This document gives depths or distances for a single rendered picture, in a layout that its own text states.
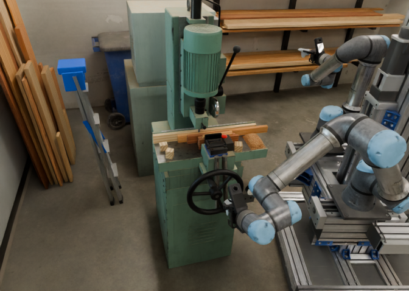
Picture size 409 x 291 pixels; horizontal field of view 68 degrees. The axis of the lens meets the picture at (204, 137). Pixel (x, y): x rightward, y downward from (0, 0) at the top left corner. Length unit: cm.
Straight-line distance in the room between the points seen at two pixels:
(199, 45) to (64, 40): 255
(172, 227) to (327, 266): 97
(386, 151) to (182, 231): 126
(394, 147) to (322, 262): 120
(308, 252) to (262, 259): 34
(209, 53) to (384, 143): 78
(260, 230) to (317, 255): 119
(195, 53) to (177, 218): 95
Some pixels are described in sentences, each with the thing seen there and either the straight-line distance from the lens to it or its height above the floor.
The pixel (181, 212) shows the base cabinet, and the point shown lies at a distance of 180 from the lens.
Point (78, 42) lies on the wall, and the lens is 377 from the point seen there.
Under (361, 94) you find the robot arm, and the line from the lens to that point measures 192.
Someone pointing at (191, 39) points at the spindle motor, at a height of 147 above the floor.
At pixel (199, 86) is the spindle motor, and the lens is 146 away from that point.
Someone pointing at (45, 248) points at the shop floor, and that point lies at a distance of 250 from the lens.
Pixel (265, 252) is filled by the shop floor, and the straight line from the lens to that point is 234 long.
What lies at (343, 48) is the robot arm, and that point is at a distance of 179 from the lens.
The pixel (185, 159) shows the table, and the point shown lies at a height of 90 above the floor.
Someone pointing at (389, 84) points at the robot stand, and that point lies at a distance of 161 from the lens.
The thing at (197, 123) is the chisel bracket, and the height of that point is 104.
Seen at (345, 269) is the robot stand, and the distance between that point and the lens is 215.
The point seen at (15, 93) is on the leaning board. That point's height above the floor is 87.
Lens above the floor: 185
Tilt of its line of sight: 34 degrees down
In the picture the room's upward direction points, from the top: 3 degrees clockwise
